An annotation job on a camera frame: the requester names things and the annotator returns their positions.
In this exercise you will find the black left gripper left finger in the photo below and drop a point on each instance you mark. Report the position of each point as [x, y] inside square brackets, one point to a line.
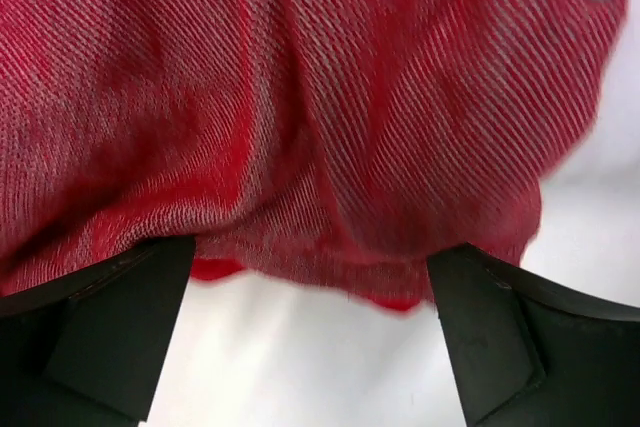
[88, 348]

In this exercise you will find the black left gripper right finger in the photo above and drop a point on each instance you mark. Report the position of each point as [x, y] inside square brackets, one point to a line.
[526, 351]

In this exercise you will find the white pillow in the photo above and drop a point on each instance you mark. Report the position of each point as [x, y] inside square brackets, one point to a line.
[255, 352]

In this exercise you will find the red patterned pillowcase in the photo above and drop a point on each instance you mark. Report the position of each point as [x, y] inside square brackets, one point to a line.
[336, 143]

